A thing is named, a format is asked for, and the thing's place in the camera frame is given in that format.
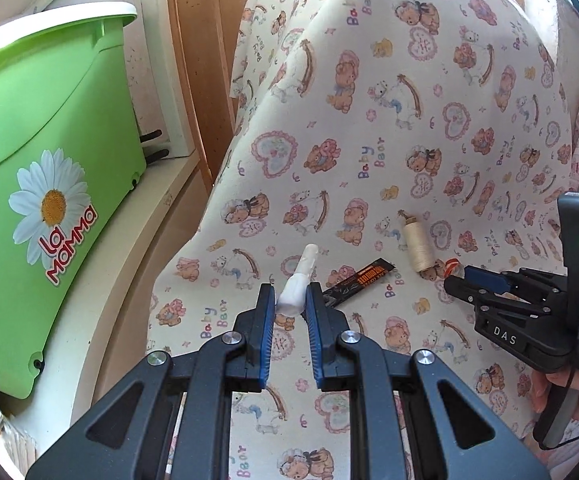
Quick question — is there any beige thread spool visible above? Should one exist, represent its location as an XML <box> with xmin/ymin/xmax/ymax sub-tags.
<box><xmin>398</xmin><ymin>209</ymin><xmax>436</xmax><ymax>273</ymax></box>

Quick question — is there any white paper stick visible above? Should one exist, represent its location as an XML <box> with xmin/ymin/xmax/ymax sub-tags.
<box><xmin>276</xmin><ymin>244</ymin><xmax>319</xmax><ymax>318</ymax></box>

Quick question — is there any black orange snack wrapper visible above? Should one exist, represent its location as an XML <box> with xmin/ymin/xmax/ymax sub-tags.
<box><xmin>323</xmin><ymin>258</ymin><xmax>395</xmax><ymax>308</ymax></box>

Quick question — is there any teddy bear print cloth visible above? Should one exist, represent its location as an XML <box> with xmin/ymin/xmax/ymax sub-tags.
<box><xmin>146</xmin><ymin>0</ymin><xmax>578</xmax><ymax>480</ymax></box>

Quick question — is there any green La Mamma bucket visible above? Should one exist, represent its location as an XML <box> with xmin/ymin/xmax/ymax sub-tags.
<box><xmin>0</xmin><ymin>1</ymin><xmax>146</xmax><ymax>399</ymax></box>

